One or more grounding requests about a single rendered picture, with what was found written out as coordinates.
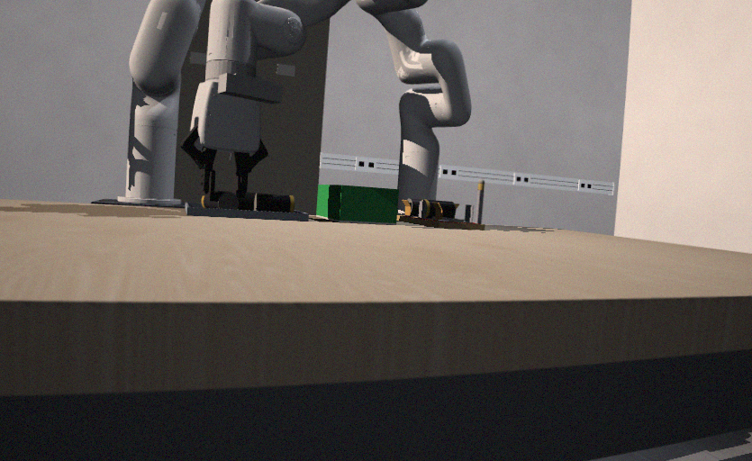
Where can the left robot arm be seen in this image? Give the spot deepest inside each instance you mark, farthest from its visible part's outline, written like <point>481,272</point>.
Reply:
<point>236,27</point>

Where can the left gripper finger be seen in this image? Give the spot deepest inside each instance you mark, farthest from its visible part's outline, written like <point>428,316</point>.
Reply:
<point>240,178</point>
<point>204,161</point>

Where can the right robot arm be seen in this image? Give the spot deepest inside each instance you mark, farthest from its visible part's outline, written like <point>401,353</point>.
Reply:
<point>156,60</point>

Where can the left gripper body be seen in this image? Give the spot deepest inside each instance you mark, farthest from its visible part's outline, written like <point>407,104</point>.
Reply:
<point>226,123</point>

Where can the green box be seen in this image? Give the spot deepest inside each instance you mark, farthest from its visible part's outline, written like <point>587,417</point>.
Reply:
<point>357,204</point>

